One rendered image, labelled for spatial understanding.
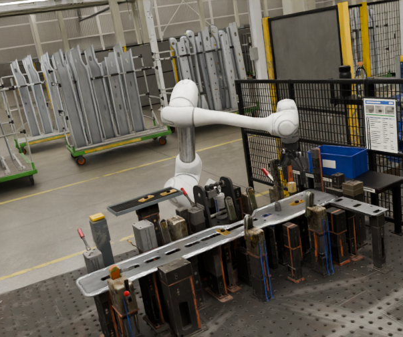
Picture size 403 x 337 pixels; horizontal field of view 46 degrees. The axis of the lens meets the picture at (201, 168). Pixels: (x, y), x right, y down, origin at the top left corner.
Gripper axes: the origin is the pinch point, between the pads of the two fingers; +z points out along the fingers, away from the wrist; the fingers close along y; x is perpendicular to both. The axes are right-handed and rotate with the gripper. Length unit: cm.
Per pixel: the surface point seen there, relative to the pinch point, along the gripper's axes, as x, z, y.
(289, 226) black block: -20.6, 14.0, 18.1
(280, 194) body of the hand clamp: 0.0, 11.0, -13.1
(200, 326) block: -77, 40, 21
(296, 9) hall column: 513, -98, -564
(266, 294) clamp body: -41, 40, 21
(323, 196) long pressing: 15.0, 13.1, 4.2
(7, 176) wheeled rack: -78, 86, -609
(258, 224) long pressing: -29.9, 13.0, 6.5
